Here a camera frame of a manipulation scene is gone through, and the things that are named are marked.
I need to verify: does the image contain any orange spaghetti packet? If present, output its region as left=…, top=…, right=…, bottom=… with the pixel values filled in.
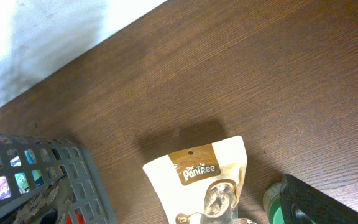
left=66, top=208, right=86, bottom=224

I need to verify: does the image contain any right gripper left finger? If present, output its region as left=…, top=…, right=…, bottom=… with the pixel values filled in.
left=0, top=175, right=73, bottom=224

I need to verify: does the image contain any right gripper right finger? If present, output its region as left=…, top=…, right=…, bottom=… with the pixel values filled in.
left=280, top=174, right=358, bottom=224

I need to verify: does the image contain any green lidded jar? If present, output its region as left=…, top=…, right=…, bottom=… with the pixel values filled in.
left=262, top=182, right=316, bottom=224

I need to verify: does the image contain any Kleenex tissue multipack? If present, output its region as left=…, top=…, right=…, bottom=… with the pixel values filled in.
left=0, top=149, right=44, bottom=201

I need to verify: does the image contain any white brown mushroom pouch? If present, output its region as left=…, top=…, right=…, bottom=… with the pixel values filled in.
left=143, top=136, right=247, bottom=224

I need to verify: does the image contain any grey plastic shopping basket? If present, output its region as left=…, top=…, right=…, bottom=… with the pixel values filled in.
left=0, top=134, right=117, bottom=223

